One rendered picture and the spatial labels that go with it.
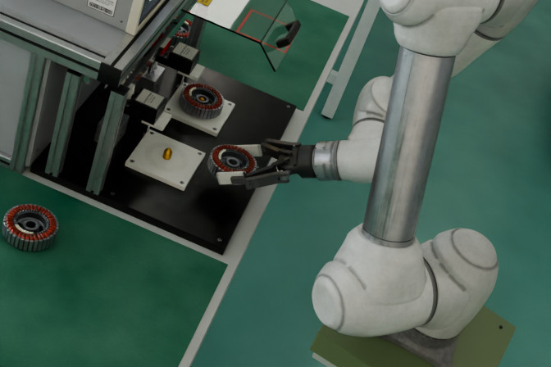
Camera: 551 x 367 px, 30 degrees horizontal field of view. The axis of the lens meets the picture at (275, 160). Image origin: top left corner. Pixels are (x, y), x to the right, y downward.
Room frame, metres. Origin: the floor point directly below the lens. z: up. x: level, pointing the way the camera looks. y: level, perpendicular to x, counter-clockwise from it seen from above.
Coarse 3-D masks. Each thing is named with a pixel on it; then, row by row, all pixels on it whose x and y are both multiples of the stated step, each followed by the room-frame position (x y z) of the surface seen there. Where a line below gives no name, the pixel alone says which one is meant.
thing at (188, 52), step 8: (168, 48) 2.16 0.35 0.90; (176, 48) 2.13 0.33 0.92; (184, 48) 2.15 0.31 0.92; (192, 48) 2.16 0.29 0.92; (144, 56) 2.11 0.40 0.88; (168, 56) 2.11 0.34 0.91; (176, 56) 2.11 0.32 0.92; (184, 56) 2.12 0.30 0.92; (192, 56) 2.13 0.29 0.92; (152, 64) 2.12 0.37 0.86; (168, 64) 2.11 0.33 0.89; (176, 64) 2.11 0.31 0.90; (184, 64) 2.11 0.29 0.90; (192, 64) 2.11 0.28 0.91; (184, 72) 2.10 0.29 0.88; (192, 72) 2.12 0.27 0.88; (200, 72) 2.14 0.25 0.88
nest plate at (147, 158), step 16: (144, 144) 1.91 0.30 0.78; (160, 144) 1.93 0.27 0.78; (176, 144) 1.96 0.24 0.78; (128, 160) 1.83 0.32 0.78; (144, 160) 1.86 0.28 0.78; (160, 160) 1.88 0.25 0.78; (176, 160) 1.90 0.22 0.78; (192, 160) 1.92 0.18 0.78; (160, 176) 1.82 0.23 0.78; (176, 176) 1.84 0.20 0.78; (192, 176) 1.87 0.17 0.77
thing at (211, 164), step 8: (224, 144) 1.93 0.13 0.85; (216, 152) 1.89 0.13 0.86; (224, 152) 1.90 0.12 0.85; (232, 152) 1.92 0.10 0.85; (240, 152) 1.92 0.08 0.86; (248, 152) 1.93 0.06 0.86; (208, 160) 1.87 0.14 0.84; (216, 160) 1.86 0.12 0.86; (224, 160) 1.90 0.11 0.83; (232, 160) 1.90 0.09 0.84; (240, 160) 1.91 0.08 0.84; (248, 160) 1.91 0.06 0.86; (208, 168) 1.86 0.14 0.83; (216, 168) 1.84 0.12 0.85; (224, 168) 1.84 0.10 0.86; (232, 168) 1.85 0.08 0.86; (248, 168) 1.87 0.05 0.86; (256, 168) 1.89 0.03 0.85; (240, 184) 1.84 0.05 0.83
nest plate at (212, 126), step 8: (176, 96) 2.14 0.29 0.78; (168, 104) 2.10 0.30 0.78; (176, 104) 2.11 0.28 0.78; (208, 104) 2.16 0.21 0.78; (224, 104) 2.19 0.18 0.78; (232, 104) 2.20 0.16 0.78; (168, 112) 2.06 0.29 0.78; (176, 112) 2.08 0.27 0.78; (184, 112) 2.09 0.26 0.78; (224, 112) 2.15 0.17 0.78; (184, 120) 2.06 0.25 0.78; (192, 120) 2.07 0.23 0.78; (200, 120) 2.08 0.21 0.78; (208, 120) 2.09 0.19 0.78; (216, 120) 2.11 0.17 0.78; (224, 120) 2.12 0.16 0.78; (200, 128) 2.06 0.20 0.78; (208, 128) 2.06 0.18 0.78; (216, 128) 2.08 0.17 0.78
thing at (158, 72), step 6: (156, 72) 2.15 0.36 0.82; (162, 72) 2.16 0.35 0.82; (144, 78) 2.11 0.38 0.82; (150, 78) 2.11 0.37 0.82; (156, 78) 2.12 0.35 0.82; (138, 84) 2.11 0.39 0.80; (144, 84) 2.11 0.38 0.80; (150, 84) 2.11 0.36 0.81; (156, 84) 2.12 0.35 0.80; (138, 90) 2.11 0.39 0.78; (156, 90) 2.14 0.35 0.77
